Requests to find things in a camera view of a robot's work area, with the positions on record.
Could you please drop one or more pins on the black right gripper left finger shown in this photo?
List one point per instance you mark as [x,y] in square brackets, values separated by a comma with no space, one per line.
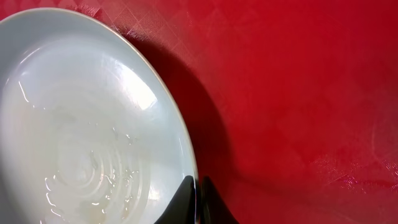
[180,205]

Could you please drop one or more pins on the pale green plate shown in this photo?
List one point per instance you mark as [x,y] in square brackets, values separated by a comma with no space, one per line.
[89,131]

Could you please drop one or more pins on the red plastic tray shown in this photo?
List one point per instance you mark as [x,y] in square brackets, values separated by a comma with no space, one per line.
[291,105]

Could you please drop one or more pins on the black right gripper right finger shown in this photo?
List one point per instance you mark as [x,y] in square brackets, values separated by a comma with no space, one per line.
[213,209]

